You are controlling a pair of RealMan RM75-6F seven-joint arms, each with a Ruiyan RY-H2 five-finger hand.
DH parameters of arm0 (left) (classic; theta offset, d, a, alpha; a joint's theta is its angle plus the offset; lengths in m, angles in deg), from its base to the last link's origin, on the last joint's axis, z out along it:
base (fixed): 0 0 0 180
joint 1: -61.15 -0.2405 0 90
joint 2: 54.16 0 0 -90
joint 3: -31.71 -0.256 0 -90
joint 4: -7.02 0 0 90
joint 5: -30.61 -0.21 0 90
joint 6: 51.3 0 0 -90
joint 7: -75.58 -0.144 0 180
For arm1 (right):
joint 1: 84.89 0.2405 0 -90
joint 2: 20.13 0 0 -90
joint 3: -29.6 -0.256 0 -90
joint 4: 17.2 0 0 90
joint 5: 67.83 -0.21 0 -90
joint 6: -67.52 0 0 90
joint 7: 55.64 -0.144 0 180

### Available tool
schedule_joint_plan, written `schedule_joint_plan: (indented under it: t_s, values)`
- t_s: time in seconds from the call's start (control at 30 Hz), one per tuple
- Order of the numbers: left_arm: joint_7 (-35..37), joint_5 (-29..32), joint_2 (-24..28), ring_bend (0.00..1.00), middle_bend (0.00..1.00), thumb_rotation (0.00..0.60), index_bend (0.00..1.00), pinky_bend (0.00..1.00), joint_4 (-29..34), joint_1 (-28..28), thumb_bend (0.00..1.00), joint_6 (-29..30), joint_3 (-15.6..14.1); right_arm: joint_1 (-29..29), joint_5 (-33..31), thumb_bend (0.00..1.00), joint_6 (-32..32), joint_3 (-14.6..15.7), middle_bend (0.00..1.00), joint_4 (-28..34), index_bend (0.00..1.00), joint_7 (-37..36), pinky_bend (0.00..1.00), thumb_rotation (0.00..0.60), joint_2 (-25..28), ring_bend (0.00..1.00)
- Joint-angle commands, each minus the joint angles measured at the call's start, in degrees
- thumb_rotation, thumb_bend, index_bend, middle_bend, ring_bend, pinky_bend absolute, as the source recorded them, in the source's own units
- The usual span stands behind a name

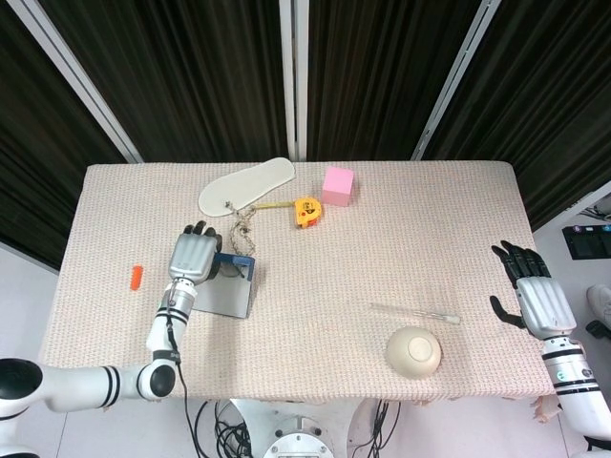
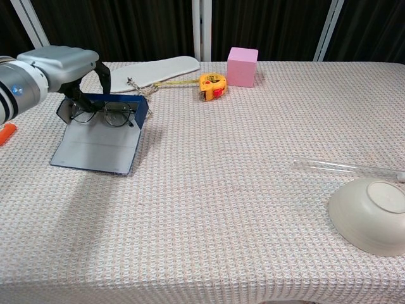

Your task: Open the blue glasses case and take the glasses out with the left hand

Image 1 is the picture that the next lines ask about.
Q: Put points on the white frame post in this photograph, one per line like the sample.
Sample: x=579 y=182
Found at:
x=456 y=78
x=76 y=78
x=294 y=76

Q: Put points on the clear glass test tube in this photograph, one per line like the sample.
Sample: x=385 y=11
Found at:
x=429 y=314

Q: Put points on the yellow tape measure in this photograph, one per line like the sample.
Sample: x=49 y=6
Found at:
x=308 y=212

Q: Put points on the beige upturned bowl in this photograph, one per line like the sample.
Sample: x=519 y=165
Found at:
x=413 y=353

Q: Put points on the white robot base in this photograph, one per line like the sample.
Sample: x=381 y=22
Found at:
x=296 y=434

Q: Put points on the black curtain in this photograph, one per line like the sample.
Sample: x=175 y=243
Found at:
x=200 y=71

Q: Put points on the black electronic device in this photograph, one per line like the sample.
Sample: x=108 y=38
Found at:
x=587 y=242

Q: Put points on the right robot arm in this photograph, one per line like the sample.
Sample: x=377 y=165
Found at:
x=573 y=377

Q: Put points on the pink white woven tablecloth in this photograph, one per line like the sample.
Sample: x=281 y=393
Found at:
x=334 y=267

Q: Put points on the white shoe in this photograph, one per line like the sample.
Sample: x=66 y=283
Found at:
x=601 y=305

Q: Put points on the orange plastic cylinder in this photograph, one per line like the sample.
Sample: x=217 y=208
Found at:
x=136 y=277

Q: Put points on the white shoe insole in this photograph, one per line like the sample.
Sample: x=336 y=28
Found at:
x=243 y=188

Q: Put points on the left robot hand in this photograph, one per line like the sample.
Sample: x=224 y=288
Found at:
x=193 y=255

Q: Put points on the thin-framed eyeglasses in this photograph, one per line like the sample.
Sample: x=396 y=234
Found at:
x=224 y=273

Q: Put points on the pink cube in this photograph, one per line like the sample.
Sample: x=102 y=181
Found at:
x=337 y=187

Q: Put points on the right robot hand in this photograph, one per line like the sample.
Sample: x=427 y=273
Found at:
x=544 y=305

